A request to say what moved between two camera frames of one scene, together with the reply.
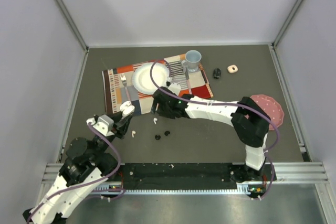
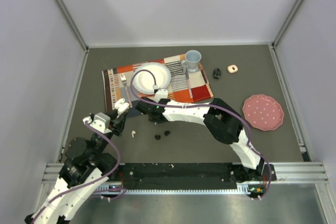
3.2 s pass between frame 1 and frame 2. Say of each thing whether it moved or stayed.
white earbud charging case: moved
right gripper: moved
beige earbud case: stayed
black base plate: stayed
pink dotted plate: stayed
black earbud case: stayed
